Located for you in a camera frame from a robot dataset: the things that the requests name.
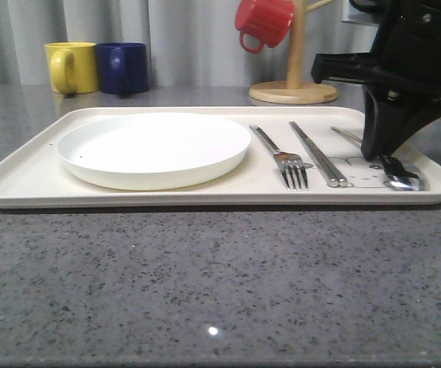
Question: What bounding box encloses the silver metal spoon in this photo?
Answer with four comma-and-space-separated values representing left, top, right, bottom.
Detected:
330, 126, 430, 192

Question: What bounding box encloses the cream rabbit serving tray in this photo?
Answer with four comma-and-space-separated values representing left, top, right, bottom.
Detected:
0, 107, 441, 209

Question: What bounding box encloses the silver metal fork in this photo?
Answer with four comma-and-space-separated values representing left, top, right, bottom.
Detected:
249, 125, 314, 191

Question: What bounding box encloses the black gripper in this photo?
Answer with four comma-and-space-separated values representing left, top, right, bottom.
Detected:
311, 1, 441, 161

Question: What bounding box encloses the grey curtain backdrop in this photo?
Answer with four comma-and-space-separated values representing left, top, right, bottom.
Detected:
0, 0, 441, 87

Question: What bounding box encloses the red ribbed mug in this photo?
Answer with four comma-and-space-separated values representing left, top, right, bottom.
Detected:
235, 0, 295, 54

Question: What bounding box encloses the yellow mug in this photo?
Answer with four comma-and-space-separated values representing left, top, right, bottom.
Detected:
44, 41, 99, 95

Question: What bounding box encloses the wooden mug tree stand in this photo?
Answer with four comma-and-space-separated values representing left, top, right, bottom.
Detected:
248, 0, 338, 105

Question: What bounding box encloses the white round plate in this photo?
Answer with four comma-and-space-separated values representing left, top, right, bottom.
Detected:
57, 112, 251, 191

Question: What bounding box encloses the dark blue mug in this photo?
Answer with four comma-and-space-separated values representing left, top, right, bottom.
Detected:
95, 42, 150, 95

